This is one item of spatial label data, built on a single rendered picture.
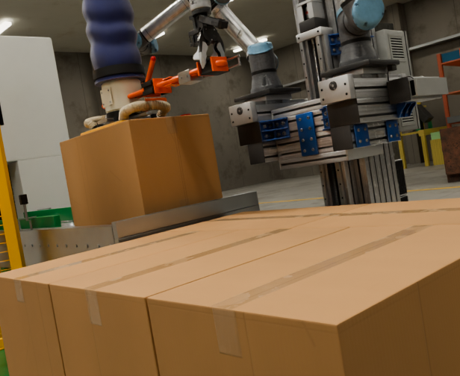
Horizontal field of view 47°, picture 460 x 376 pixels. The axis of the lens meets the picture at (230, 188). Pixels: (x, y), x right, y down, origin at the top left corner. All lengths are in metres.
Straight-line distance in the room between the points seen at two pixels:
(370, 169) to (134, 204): 1.02
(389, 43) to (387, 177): 0.61
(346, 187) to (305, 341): 1.70
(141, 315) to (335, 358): 0.41
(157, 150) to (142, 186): 0.16
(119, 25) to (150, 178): 0.70
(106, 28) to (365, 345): 1.92
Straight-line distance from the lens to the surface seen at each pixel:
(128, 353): 1.03
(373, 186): 2.39
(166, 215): 1.99
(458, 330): 0.88
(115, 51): 2.34
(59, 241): 2.31
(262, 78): 2.43
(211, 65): 1.88
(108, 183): 2.20
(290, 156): 2.32
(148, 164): 2.04
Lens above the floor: 0.74
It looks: 3 degrees down
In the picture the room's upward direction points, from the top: 9 degrees counter-clockwise
